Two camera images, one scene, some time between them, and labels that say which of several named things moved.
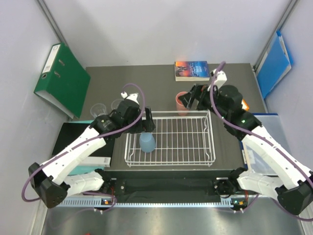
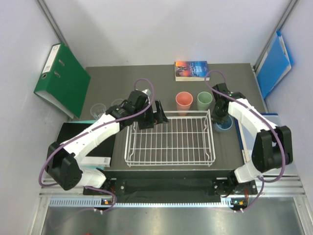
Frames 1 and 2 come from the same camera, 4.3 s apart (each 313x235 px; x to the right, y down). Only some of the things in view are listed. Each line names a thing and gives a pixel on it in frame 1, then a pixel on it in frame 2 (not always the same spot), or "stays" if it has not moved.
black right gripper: (204, 91) → (216, 118)
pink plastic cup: (179, 105) stays
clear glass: (115, 103) stays
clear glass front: (98, 109) stays
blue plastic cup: (147, 142) → (219, 127)
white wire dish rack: (183, 138) stays
